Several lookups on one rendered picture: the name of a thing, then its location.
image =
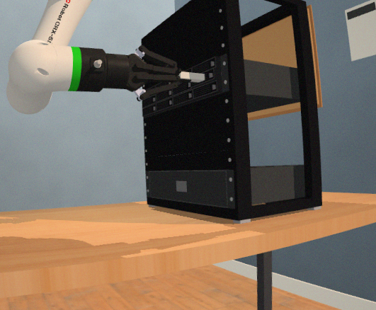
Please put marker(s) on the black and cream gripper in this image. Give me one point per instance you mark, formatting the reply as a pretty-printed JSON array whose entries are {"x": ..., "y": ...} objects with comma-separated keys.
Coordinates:
[{"x": 118, "y": 70}]

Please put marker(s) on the black server rack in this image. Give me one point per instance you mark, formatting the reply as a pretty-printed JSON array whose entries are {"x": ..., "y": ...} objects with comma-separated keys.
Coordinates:
[{"x": 208, "y": 127}]

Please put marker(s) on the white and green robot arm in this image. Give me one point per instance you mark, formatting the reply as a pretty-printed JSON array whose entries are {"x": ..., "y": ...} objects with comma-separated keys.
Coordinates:
[{"x": 37, "y": 66}]

